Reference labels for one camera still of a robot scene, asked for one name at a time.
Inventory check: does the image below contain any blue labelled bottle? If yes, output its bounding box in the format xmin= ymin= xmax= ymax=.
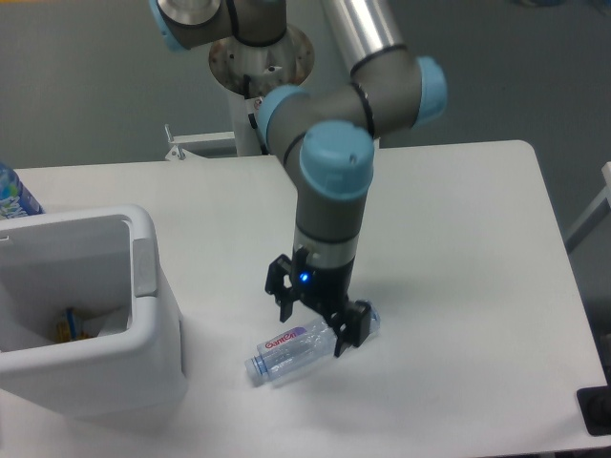
xmin=0 ymin=163 xmax=45 ymax=219

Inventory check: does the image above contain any yellow blue trash in bin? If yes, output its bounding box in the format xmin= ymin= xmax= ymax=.
xmin=53 ymin=307 xmax=93 ymax=344

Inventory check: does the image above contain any white plastic trash can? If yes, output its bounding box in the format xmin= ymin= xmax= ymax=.
xmin=1 ymin=205 xmax=188 ymax=417

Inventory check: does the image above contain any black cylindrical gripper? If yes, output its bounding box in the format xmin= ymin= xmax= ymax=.
xmin=264 ymin=248 xmax=372 ymax=358

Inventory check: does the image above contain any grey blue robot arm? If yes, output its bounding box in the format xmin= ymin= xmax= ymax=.
xmin=149 ymin=1 xmax=448 ymax=354

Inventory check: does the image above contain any white metal base frame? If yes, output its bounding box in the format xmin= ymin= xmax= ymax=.
xmin=163 ymin=123 xmax=383 ymax=162

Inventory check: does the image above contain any clear crushed plastic bottle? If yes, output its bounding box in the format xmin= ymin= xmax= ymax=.
xmin=243 ymin=298 xmax=382 ymax=386

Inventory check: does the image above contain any black clamp at table corner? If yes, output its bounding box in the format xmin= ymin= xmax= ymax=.
xmin=577 ymin=385 xmax=610 ymax=436

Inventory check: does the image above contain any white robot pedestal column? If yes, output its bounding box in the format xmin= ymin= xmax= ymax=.
xmin=208 ymin=25 xmax=315 ymax=147

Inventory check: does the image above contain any black cable on pedestal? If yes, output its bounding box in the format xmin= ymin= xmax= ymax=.
xmin=242 ymin=73 xmax=269 ymax=156

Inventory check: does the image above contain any white table leg right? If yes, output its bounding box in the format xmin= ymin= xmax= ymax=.
xmin=564 ymin=162 xmax=610 ymax=254

